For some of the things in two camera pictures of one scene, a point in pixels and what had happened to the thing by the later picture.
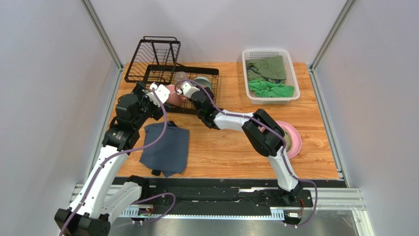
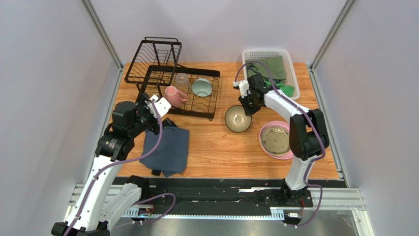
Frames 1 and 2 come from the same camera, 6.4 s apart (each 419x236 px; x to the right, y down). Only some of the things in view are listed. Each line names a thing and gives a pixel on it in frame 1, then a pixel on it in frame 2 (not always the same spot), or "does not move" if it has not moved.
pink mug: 175,99 does not move
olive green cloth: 271,69 does not move
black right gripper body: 192,94 → 248,105
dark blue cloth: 170,154 does not move
